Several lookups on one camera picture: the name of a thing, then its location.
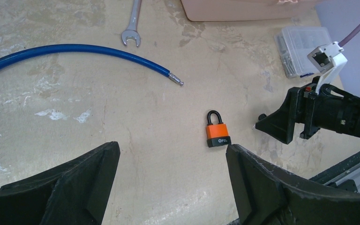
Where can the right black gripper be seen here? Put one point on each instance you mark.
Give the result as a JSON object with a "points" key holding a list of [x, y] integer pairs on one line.
{"points": [[333, 109]]}

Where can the silver open end wrench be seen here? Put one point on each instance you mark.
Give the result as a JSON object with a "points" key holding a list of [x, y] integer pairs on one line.
{"points": [[131, 31]]}

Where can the pink translucent plastic toolbox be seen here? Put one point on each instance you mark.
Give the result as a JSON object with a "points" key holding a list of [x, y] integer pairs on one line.
{"points": [[244, 10]]}

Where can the clear plastic screw organizer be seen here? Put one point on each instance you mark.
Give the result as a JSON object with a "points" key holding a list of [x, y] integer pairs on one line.
{"points": [[294, 43]]}

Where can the aluminium frame rail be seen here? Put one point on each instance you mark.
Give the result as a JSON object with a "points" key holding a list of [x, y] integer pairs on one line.
{"points": [[345, 175]]}

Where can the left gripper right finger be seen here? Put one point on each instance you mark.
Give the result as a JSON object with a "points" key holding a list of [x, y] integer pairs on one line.
{"points": [[266, 194]]}

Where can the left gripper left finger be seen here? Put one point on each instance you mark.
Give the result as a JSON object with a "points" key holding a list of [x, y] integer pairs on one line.
{"points": [[73, 193]]}

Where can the orange black padlock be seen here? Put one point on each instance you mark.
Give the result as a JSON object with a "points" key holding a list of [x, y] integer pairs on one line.
{"points": [[217, 134]]}

